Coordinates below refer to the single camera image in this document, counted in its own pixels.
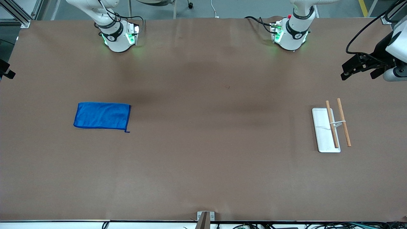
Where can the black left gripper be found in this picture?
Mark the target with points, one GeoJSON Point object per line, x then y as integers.
{"type": "Point", "coordinates": [380, 48]}

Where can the blue microfibre towel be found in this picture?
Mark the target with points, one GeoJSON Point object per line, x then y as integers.
{"type": "Point", "coordinates": [101, 116]}

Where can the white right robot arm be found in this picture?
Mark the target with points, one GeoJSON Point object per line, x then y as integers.
{"type": "Point", "coordinates": [114, 35]}

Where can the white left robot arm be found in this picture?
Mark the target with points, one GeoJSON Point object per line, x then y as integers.
{"type": "Point", "coordinates": [294, 31]}

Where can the wooden towel rack rod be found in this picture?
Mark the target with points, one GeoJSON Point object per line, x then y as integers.
{"type": "Point", "coordinates": [331, 124]}
{"type": "Point", "coordinates": [344, 124]}

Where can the white towel rack base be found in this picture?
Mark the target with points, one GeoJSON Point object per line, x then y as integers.
{"type": "Point", "coordinates": [322, 130]}

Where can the chair base with caster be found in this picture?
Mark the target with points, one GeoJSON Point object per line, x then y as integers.
{"type": "Point", "coordinates": [152, 2]}

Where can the aluminium frame profile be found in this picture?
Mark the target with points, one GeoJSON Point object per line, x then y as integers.
{"type": "Point", "coordinates": [389, 16]}
{"type": "Point", "coordinates": [16, 12]}

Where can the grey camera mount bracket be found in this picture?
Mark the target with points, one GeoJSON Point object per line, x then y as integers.
{"type": "Point", "coordinates": [205, 219]}

